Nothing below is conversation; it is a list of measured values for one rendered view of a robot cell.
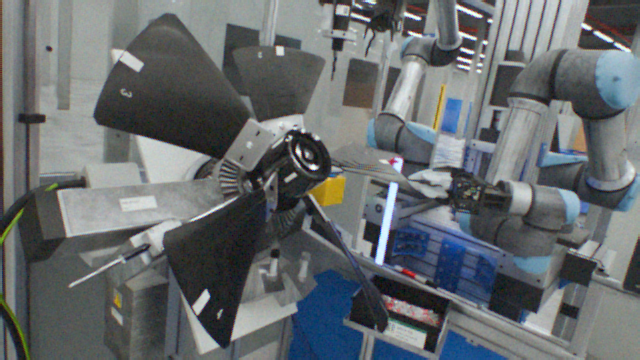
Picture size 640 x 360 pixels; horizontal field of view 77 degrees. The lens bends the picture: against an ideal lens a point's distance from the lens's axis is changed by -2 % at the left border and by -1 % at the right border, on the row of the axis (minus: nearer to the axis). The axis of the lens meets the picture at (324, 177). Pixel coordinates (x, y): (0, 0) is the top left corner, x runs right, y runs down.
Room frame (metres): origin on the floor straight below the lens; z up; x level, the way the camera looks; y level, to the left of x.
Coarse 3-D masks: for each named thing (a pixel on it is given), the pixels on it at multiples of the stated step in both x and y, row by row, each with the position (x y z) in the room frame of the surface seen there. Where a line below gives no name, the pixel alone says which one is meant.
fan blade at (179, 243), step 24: (264, 192) 0.68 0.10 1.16; (216, 216) 0.56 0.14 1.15; (240, 216) 0.61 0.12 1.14; (264, 216) 0.69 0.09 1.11; (168, 240) 0.48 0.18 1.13; (192, 240) 0.51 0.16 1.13; (216, 240) 0.55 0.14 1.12; (240, 240) 0.60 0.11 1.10; (192, 264) 0.50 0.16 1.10; (216, 264) 0.54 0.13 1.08; (240, 264) 0.61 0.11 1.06; (192, 288) 0.50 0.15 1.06; (216, 288) 0.54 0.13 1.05; (240, 288) 0.61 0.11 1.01; (216, 336) 0.53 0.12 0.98
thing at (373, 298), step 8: (328, 224) 0.75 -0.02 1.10; (328, 232) 0.82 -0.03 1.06; (336, 232) 0.73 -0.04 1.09; (336, 240) 0.78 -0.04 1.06; (344, 248) 0.71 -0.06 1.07; (352, 256) 0.74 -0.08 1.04; (352, 264) 0.70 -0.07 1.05; (360, 272) 0.72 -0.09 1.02; (360, 280) 0.68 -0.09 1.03; (368, 280) 0.84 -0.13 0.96; (368, 288) 0.71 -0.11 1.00; (376, 288) 0.86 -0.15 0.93; (368, 296) 0.67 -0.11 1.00; (376, 296) 0.74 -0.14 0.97; (368, 304) 0.66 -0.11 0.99; (376, 304) 0.69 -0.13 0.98; (384, 304) 0.78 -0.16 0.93; (376, 312) 0.67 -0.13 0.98; (384, 312) 0.73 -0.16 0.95; (376, 320) 0.65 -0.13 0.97; (384, 320) 0.69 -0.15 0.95; (384, 328) 0.66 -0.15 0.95
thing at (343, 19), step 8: (336, 0) 0.87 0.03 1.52; (344, 0) 0.87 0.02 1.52; (352, 0) 0.88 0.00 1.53; (336, 8) 0.87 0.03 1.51; (344, 8) 0.86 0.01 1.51; (352, 8) 0.88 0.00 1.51; (336, 16) 0.87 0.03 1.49; (344, 16) 0.87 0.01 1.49; (336, 24) 0.87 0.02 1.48; (344, 24) 0.87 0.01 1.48; (336, 40) 0.87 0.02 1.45; (344, 40) 0.88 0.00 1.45; (336, 48) 0.87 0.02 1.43
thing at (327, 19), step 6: (324, 0) 0.86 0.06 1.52; (330, 0) 0.86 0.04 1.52; (324, 6) 0.87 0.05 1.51; (330, 6) 0.87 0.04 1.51; (324, 12) 0.87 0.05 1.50; (330, 12) 0.87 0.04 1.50; (324, 18) 0.87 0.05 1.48; (330, 18) 0.87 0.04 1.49; (324, 24) 0.87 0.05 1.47; (330, 24) 0.87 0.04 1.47; (324, 30) 0.87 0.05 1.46; (330, 30) 0.85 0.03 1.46; (336, 30) 0.85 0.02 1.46; (324, 36) 0.88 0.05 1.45; (330, 36) 0.86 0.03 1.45; (336, 36) 0.85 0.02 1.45; (342, 36) 0.85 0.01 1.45; (348, 36) 0.85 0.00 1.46; (354, 36) 0.87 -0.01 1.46
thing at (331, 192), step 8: (336, 176) 1.32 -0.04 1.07; (328, 184) 1.27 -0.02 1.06; (336, 184) 1.30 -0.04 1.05; (344, 184) 1.34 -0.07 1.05; (312, 192) 1.29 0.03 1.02; (320, 192) 1.27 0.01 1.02; (328, 192) 1.27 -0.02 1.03; (336, 192) 1.30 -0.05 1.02; (320, 200) 1.27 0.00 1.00; (328, 200) 1.28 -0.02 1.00; (336, 200) 1.31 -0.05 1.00
